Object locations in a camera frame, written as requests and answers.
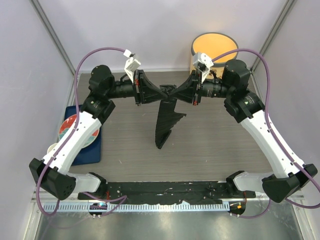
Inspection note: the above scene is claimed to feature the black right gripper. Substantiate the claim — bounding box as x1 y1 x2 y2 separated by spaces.
170 67 234 106

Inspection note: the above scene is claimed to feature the right aluminium corner post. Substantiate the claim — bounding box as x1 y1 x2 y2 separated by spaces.
249 0 298 75

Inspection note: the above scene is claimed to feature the blue tray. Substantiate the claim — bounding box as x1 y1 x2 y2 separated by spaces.
64 105 102 166

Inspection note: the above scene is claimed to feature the left aluminium corner post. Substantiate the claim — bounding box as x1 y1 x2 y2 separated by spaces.
29 0 76 76

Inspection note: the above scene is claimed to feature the perforated cable duct strip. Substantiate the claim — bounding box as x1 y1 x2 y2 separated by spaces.
57 201 230 213

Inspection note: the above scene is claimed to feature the white paper cup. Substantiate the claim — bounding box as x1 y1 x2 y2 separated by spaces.
47 142 58 154

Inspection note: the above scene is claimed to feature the red and teal plate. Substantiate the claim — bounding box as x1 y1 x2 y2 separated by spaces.
58 114 100 149

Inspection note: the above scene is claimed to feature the aluminium corner post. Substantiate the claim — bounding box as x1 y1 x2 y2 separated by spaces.
249 0 298 75
29 0 76 76

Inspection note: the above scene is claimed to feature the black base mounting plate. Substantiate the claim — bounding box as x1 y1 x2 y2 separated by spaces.
77 180 256 205

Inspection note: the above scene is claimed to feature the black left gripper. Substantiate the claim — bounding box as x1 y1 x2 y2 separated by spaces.
106 69 167 106

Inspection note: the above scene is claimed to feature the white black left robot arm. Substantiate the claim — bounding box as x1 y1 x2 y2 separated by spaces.
29 65 167 201

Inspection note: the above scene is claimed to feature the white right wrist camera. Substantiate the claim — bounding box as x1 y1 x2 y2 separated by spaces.
192 52 214 83

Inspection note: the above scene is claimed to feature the black trash bag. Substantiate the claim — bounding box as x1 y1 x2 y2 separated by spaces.
155 97 187 150

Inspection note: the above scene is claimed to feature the yellow capybara trash bin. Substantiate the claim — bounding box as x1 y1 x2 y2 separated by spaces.
191 32 239 78

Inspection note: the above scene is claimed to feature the aluminium frame rail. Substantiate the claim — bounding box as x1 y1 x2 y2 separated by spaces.
39 184 91 203

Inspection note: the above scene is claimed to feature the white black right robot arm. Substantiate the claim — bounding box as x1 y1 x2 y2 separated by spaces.
170 59 318 203

